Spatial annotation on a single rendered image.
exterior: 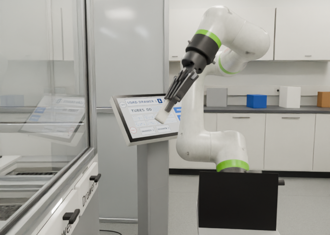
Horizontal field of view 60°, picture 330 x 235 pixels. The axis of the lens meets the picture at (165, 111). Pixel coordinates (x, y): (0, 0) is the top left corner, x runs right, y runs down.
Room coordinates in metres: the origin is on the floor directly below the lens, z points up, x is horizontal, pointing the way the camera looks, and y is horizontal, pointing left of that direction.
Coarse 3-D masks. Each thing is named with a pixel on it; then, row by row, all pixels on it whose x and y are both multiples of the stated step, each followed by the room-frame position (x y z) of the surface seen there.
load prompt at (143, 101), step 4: (128, 100) 1.66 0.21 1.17; (132, 100) 1.68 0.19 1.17; (136, 100) 1.69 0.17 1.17; (140, 100) 1.71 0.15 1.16; (144, 100) 1.72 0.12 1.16; (148, 100) 1.74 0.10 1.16; (152, 100) 1.76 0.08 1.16; (156, 100) 1.77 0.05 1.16; (160, 100) 1.79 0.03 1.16; (164, 100) 1.81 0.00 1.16; (128, 104) 1.64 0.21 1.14; (132, 104) 1.65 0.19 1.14; (136, 104) 1.67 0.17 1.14; (140, 104) 1.68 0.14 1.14; (144, 104) 1.70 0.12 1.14; (148, 104) 1.72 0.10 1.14; (152, 104) 1.73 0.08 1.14
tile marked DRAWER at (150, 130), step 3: (141, 129) 1.56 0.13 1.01; (144, 129) 1.57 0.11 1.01; (147, 129) 1.58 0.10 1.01; (150, 129) 1.59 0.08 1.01; (153, 129) 1.60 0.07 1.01; (141, 132) 1.55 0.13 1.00; (144, 132) 1.56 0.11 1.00; (147, 132) 1.57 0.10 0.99; (150, 132) 1.58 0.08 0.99; (153, 132) 1.59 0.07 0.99
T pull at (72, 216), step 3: (75, 210) 0.79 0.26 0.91; (78, 210) 0.79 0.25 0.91; (66, 213) 0.77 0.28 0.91; (69, 213) 0.77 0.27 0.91; (72, 213) 0.77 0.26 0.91; (75, 213) 0.77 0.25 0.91; (78, 213) 0.79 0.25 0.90; (63, 216) 0.76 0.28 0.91; (66, 216) 0.76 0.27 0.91; (69, 216) 0.76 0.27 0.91; (72, 216) 0.75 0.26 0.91; (75, 216) 0.76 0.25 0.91; (63, 219) 0.75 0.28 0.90; (66, 219) 0.75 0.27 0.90; (69, 219) 0.74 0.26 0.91; (72, 219) 0.74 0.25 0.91; (75, 219) 0.76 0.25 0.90; (69, 222) 0.73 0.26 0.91; (72, 222) 0.73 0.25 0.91
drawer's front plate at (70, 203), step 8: (72, 192) 0.88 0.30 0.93; (64, 200) 0.82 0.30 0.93; (72, 200) 0.85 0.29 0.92; (64, 208) 0.78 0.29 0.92; (72, 208) 0.85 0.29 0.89; (56, 216) 0.72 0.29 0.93; (48, 224) 0.68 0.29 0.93; (56, 224) 0.71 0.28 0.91; (64, 224) 0.77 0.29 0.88; (72, 224) 0.84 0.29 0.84; (40, 232) 0.64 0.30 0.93; (48, 232) 0.66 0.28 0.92; (56, 232) 0.71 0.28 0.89
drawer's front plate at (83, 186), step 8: (88, 168) 1.13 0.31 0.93; (96, 168) 1.20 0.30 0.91; (88, 176) 1.06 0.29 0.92; (80, 184) 0.95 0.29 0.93; (88, 184) 1.06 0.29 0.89; (96, 184) 1.19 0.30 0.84; (80, 192) 0.94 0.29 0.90; (88, 192) 1.05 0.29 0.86; (80, 200) 0.94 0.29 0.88; (88, 200) 1.05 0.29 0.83; (80, 208) 0.94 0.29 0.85
